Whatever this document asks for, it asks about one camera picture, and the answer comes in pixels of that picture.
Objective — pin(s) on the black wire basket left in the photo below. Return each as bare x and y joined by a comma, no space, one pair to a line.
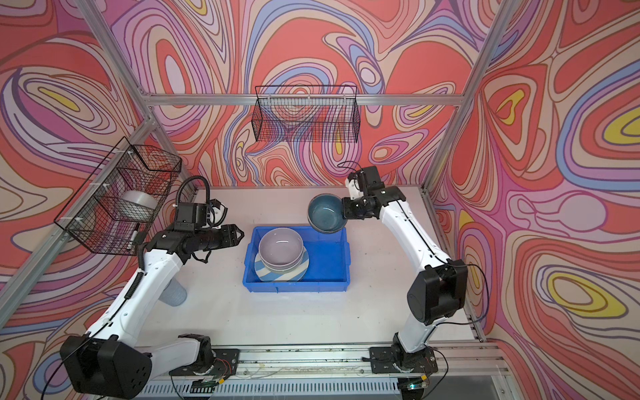
115,208

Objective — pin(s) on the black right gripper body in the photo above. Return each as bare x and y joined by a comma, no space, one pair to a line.
353,208

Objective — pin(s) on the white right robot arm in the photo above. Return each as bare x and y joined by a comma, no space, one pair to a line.
439,288

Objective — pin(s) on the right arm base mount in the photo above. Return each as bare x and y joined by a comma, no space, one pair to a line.
393,359

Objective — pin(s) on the blue plastic bin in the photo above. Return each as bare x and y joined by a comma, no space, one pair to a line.
329,269

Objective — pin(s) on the white tape roll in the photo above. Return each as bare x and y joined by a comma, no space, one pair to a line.
137,206

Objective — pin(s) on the grey purple bowl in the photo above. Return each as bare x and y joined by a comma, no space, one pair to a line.
281,249

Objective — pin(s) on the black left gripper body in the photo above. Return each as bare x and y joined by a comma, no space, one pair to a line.
211,237

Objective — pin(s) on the clear blue plastic cup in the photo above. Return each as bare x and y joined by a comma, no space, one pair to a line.
174,294

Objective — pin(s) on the black wire basket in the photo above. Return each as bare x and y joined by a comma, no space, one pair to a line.
115,208
306,113

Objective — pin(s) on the black wire basket back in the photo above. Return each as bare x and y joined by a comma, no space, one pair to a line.
306,113

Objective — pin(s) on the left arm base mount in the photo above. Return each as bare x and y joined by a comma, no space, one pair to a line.
223,364

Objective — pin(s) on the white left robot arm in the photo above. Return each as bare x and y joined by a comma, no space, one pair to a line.
107,360

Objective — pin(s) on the dark blue bowl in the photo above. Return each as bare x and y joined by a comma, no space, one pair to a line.
325,213

